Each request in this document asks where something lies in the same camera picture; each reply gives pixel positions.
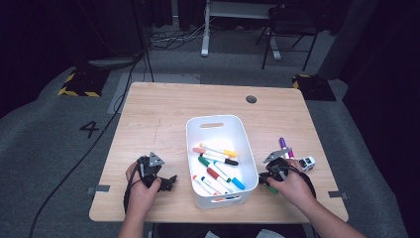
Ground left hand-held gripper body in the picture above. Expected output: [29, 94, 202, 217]
[136, 151, 166, 190]

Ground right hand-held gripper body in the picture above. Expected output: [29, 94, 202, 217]
[262, 147, 294, 183]

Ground light blue marker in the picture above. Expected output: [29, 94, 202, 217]
[212, 160, 247, 191]

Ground purple marker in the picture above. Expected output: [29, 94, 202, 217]
[278, 136, 290, 159]

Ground black marker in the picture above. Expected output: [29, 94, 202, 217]
[199, 153, 240, 168]

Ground dark blue marker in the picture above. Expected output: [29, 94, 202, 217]
[200, 177, 241, 201]

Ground dark green marker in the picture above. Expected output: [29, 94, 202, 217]
[197, 155, 232, 183]

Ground peach marker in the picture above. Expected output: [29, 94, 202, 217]
[191, 147, 229, 161]

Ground red marker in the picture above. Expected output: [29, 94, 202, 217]
[206, 167, 236, 194]

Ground yellow marker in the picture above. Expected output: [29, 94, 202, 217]
[199, 142, 239, 159]

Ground white plastic bin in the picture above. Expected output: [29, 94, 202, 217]
[185, 114, 260, 210]

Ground person's left hand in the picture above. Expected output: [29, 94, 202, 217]
[124, 161, 163, 215]

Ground person's right hand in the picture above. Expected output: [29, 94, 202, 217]
[266, 159, 318, 210]

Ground white toy ambulance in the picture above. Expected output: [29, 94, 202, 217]
[297, 156, 317, 173]

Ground grey tape strip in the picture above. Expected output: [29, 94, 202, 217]
[327, 190, 350, 200]
[86, 183, 112, 195]

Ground small white object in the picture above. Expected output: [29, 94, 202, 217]
[204, 230, 229, 238]
[257, 228, 281, 238]

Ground black yellow striped base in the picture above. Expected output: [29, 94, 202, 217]
[291, 73, 337, 102]
[57, 67, 112, 98]

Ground black chair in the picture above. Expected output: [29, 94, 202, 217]
[256, 4, 320, 72]

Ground grey curtain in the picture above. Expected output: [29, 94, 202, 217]
[317, 0, 380, 80]

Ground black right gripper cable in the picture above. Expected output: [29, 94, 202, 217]
[286, 165, 317, 200]

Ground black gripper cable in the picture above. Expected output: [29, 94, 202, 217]
[286, 165, 317, 200]
[122, 163, 142, 214]

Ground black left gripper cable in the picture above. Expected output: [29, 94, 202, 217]
[122, 163, 142, 214]

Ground long black floor cable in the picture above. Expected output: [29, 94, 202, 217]
[28, 49, 148, 238]

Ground bundle of floor cables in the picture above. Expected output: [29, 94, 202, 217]
[147, 19, 212, 52]

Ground white desk frame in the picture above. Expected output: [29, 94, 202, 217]
[200, 0, 283, 61]

